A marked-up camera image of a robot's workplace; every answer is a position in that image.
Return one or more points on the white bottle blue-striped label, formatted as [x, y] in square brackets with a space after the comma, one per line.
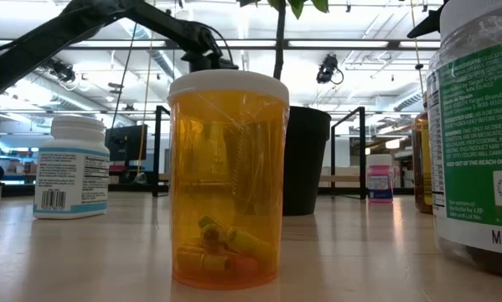
[72, 176]

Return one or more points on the small pink bottle white cap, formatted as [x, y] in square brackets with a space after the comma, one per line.
[379, 180]

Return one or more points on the brown bottle yellow cap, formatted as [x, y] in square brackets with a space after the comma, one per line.
[422, 168]

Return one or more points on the clear jar green label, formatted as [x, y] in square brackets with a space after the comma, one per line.
[472, 126]

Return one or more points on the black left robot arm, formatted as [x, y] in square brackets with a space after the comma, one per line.
[32, 50]

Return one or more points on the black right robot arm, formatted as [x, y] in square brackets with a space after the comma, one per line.
[428, 23]

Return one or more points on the black computer monitor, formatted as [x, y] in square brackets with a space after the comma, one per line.
[127, 142]

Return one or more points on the green potted plant black pot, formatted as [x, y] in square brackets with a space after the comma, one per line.
[305, 159]

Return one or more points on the black overhead camera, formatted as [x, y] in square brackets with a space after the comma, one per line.
[328, 69]

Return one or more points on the wooden shelf black metal frame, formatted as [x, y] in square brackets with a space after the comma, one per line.
[363, 159]

